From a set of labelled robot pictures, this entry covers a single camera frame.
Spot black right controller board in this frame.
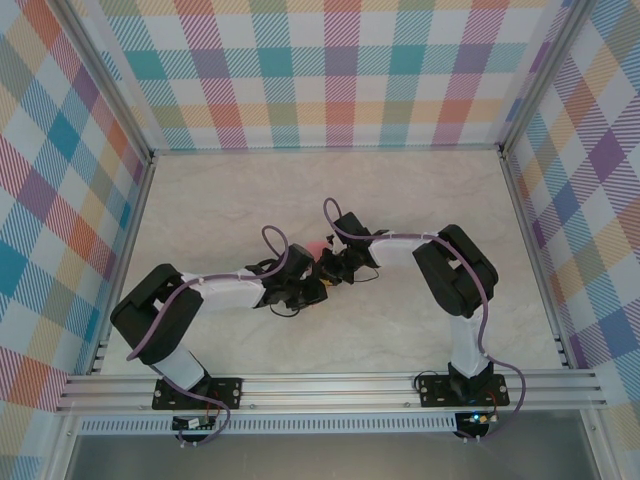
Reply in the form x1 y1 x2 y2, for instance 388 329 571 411
455 410 499 430

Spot perforated metal cable tray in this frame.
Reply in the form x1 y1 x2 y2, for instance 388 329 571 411
79 418 459 435

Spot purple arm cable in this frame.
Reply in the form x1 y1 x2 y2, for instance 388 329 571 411
322 197 529 444
126 224 290 448

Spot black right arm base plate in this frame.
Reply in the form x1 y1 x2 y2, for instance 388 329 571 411
417 373 510 409

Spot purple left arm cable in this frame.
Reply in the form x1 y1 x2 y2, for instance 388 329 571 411
126 224 290 448

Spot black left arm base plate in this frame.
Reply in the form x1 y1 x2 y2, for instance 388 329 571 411
151 375 245 411

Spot black controller board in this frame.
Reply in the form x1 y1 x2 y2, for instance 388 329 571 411
171 414 219 432
455 410 499 430

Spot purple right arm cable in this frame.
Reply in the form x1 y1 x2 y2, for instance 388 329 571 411
322 197 529 444

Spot aluminium side rail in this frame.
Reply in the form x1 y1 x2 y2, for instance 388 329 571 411
88 152 157 376
499 149 574 370

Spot aluminium frame post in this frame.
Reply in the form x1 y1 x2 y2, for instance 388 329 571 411
59 0 156 166
499 0 601 156

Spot long aluminium mounting rail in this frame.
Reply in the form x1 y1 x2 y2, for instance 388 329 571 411
55 372 609 414

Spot thin aluminium frame bar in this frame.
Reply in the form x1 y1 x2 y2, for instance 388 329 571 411
149 144 506 156

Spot black left controller board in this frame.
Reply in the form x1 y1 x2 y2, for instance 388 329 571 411
171 414 219 432

